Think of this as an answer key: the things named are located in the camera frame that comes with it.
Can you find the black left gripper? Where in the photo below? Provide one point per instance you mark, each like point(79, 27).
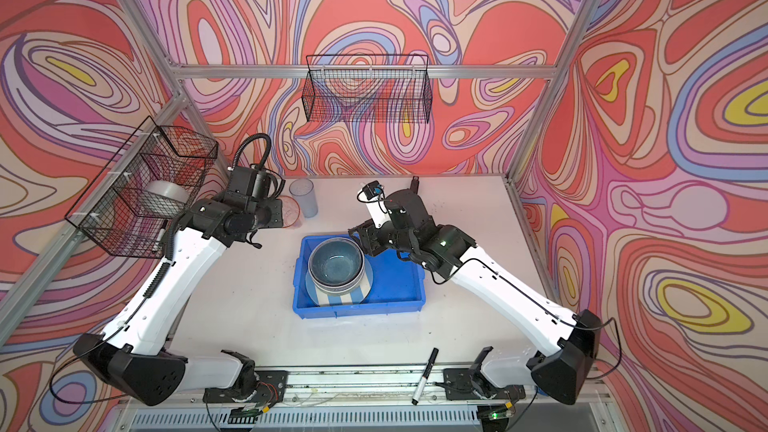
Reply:
point(276, 206)

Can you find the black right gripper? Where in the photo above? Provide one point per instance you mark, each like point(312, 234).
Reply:
point(368, 241)

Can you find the blue frosted plastic cup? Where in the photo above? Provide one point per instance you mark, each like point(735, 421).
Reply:
point(303, 192)

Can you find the blue plastic bin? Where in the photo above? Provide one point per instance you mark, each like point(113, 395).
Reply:
point(394, 287)

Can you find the dark teal bowl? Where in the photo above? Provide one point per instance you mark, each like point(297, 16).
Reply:
point(335, 262)

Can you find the grey ceramic bowl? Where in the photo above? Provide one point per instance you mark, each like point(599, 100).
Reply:
point(360, 279)

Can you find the pink translucent plastic cup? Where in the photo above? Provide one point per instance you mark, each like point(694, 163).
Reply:
point(291, 211)

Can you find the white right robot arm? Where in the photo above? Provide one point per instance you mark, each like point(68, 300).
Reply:
point(566, 343)

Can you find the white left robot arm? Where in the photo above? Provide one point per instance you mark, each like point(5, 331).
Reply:
point(130, 353)

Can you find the black flashlight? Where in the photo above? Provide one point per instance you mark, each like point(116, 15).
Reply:
point(414, 184)

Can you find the clear tape roll in basket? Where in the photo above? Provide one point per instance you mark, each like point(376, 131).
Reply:
point(163, 199)

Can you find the marker in left basket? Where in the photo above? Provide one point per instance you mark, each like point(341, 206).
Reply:
point(159, 241)

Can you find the black wire basket on left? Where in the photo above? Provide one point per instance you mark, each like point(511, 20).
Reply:
point(152, 177)

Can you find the black wire basket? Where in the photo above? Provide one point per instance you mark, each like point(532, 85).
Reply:
point(152, 177)
point(367, 88)

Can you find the black wire basket on back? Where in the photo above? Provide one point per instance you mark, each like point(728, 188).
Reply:
point(367, 88)

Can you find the black marker on front rail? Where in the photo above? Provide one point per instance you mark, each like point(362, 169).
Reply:
point(415, 399)

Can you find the aluminium front rail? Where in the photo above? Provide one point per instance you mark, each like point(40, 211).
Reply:
point(357, 385)

